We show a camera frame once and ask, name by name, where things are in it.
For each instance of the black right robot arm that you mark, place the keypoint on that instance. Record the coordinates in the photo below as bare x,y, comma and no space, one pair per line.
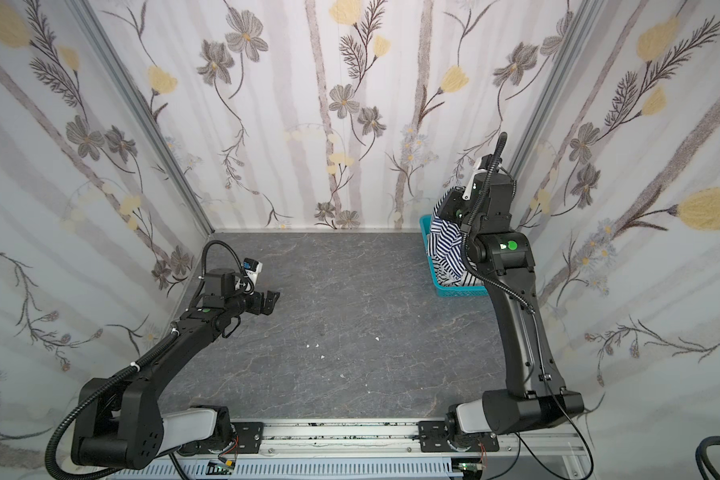
535,395

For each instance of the white slotted cable duct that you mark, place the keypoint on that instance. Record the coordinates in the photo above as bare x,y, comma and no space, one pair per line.
300,468

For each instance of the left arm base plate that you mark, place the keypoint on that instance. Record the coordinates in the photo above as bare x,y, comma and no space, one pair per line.
246,437

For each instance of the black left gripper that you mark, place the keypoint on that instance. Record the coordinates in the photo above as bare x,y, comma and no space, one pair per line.
261,302

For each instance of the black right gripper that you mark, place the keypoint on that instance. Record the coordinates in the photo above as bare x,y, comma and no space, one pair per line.
456,212

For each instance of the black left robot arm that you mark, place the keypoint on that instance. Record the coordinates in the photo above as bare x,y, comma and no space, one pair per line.
132,394

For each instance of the blue white striped tank top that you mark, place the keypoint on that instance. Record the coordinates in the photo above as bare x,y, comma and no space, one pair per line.
444,249

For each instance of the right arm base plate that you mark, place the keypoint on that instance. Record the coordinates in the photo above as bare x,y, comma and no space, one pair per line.
438,436

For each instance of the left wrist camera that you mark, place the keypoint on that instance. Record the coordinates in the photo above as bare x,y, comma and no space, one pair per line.
252,269

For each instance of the aluminium mounting rail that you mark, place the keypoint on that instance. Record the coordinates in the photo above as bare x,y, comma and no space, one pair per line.
396,441

